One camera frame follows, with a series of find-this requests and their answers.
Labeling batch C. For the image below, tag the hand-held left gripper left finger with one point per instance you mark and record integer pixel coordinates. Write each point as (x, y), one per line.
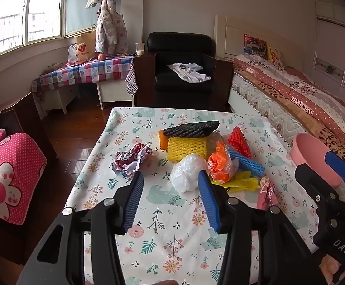
(133, 197)

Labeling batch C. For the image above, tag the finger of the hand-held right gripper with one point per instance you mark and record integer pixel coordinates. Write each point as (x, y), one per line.
(315, 181)
(338, 163)

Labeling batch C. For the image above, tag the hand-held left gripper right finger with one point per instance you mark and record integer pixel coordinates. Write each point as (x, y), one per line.
(208, 202)

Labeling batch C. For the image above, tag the pink plastic bin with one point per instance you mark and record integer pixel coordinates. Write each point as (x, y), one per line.
(306, 150)

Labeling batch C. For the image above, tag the white plastic bag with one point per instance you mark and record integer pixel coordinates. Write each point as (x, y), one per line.
(186, 175)

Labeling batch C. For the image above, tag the orange plastic bag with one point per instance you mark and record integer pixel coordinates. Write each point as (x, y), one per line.
(218, 166)

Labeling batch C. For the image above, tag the red white paper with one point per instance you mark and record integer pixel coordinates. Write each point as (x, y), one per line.
(131, 160)

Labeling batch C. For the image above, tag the yellow plastic bag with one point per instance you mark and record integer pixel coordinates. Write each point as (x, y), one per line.
(243, 183)

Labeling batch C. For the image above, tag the clear plastic bag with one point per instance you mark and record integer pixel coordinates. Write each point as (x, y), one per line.
(234, 166)

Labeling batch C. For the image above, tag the pink wrapper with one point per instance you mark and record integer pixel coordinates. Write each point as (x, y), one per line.
(266, 193)

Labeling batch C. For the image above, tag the blue foam net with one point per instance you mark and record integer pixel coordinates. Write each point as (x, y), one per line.
(246, 161)

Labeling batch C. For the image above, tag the yellow foam net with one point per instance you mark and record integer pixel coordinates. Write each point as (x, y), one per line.
(187, 148)

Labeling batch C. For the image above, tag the orange peel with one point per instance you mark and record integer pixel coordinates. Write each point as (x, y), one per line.
(162, 141)

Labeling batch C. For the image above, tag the red foam net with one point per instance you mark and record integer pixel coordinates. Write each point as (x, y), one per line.
(239, 142)

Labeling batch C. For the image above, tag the black foam net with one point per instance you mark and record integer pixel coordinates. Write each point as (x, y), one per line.
(190, 129)

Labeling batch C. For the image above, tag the person's right hand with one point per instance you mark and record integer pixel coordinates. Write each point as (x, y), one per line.
(333, 265)

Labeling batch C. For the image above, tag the floral tablecloth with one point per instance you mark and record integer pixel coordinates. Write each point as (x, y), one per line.
(166, 243)

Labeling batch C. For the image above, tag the brown leaf blanket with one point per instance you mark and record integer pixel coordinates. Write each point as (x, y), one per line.
(303, 115)

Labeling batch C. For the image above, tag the pink floral quilt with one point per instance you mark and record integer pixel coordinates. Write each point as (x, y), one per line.
(324, 101)

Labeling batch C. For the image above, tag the bed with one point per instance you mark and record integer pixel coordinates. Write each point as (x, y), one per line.
(258, 104)

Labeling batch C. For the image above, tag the white desk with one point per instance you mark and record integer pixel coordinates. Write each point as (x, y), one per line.
(113, 92)

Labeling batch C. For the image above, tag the white wardrobe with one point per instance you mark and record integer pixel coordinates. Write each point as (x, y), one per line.
(330, 50)

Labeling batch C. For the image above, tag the dark wooden side cabinet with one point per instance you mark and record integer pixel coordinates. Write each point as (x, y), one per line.
(27, 118)
(223, 83)
(145, 77)

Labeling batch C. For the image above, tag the pink polka-dot cushion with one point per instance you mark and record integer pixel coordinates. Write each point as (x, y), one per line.
(15, 178)

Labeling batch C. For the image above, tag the yellow floral pillow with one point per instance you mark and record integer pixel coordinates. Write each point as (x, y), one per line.
(275, 55)

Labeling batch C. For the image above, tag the white garment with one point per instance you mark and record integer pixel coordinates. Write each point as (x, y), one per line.
(190, 72)

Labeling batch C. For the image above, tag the checkered tablecloth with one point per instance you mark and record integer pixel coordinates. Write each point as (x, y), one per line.
(86, 71)

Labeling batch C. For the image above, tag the red apple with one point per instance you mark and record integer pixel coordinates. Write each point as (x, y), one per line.
(101, 57)

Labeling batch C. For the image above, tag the colourful printed pillow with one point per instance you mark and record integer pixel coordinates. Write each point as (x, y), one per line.
(255, 46)

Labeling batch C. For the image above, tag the white cup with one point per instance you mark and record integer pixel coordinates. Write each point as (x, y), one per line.
(140, 49)

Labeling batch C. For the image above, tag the translucent plastic bag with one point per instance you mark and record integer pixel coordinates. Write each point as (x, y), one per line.
(72, 54)

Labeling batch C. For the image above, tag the brown paper bag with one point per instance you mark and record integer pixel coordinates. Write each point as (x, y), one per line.
(85, 46)

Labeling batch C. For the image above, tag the white headboard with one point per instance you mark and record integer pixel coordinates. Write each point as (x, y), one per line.
(235, 35)

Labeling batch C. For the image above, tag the floral puffy jacket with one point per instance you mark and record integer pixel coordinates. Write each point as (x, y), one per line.
(110, 26)

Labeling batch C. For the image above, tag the window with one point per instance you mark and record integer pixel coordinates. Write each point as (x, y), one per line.
(41, 12)

